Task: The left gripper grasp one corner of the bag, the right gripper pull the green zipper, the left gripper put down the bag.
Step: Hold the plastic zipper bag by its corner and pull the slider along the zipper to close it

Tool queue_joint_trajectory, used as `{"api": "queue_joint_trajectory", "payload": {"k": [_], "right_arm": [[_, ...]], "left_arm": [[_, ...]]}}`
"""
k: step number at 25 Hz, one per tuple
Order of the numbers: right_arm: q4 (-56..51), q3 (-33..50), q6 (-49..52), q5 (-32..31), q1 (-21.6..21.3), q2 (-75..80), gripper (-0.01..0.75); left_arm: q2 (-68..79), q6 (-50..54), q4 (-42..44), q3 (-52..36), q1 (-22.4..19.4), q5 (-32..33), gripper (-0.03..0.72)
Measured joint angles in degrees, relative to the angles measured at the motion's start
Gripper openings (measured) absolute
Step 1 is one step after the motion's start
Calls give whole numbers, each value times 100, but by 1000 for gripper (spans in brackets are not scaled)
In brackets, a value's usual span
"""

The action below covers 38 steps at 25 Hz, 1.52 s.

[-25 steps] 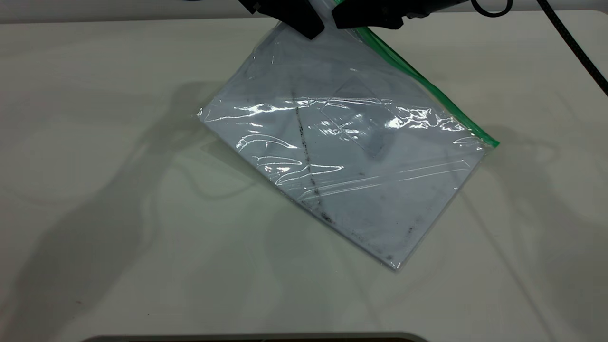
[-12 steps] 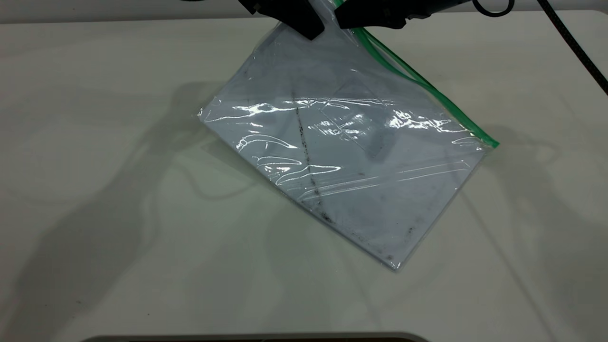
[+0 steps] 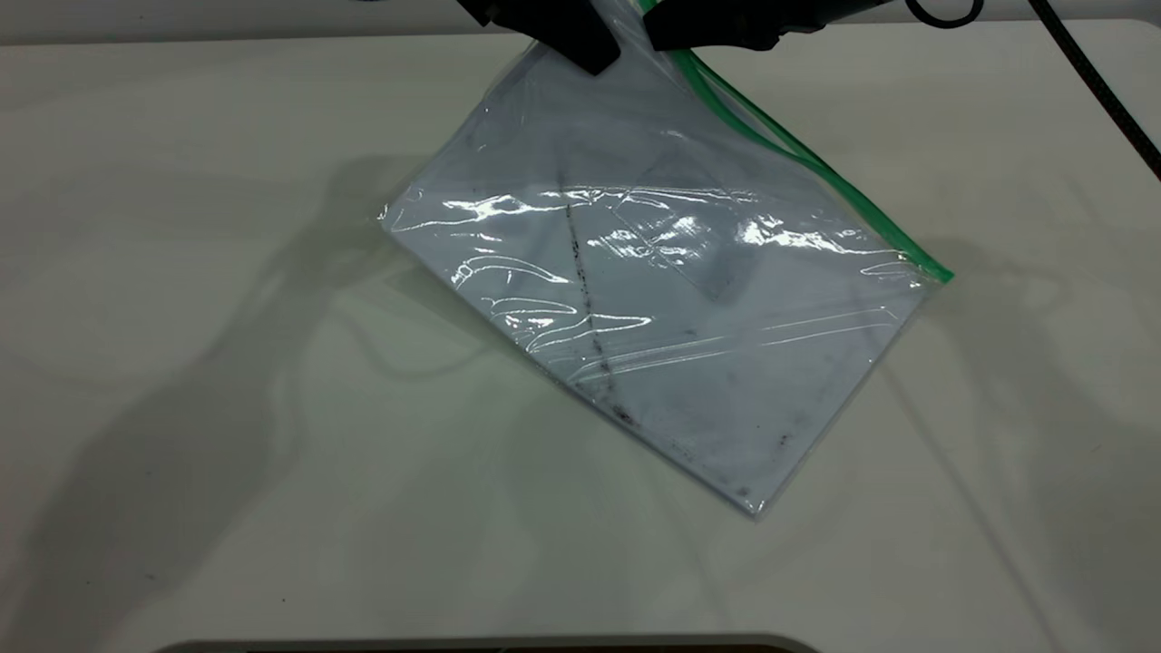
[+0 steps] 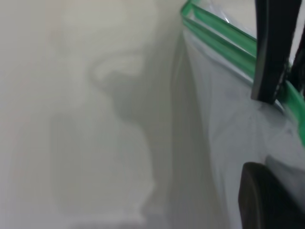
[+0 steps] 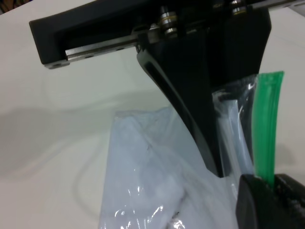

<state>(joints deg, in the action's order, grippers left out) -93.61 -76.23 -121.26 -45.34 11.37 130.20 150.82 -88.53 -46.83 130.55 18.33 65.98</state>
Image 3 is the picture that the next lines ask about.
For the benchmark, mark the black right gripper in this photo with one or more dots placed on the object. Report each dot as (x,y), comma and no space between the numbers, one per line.
(821,11)

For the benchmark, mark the clear plastic zip bag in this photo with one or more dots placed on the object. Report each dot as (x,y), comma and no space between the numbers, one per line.
(671,299)

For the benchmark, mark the dark grey robot base edge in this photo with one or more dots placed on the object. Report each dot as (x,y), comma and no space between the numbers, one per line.
(490,646)

